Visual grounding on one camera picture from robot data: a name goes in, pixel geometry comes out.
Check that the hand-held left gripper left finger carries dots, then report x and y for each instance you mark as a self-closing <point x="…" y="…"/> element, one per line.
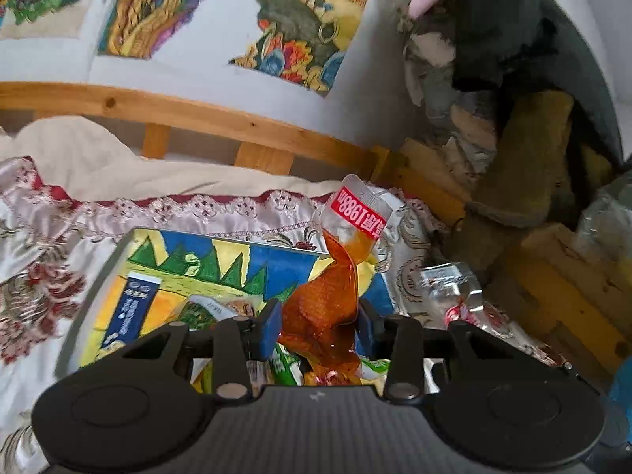
<point x="269" y="328"/>

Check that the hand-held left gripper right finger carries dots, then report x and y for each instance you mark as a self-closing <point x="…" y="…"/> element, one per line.
<point x="368" y="328"/>

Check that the orange chicken snack packet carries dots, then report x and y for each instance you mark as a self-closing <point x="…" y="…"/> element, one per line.
<point x="321" y="306"/>

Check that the grey metal tray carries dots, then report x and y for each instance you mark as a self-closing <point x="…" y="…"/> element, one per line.
<point x="106" y="286"/>

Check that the light green snack packet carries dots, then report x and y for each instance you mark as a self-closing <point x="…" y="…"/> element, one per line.
<point x="291" y="365"/>

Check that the colourful printed tray liner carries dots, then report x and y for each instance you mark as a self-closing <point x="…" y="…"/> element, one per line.
<point x="222" y="266"/>

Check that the clear plastic snack packet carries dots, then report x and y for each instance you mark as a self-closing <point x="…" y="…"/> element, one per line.
<point x="454" y="286"/>

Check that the floral patterned blanket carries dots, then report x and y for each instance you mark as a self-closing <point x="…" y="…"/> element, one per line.
<point x="49" y="237"/>

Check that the patchwork cloth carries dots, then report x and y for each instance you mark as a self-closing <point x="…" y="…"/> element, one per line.
<point x="439" y="89"/>

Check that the cream cloth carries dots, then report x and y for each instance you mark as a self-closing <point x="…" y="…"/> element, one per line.
<point x="74" y="158"/>

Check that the dark olive plush toy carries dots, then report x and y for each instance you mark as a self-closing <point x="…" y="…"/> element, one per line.
<point x="493" y="34"/>

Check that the wooden bed frame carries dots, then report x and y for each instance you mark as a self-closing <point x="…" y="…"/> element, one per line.
<point x="148" y="106"/>

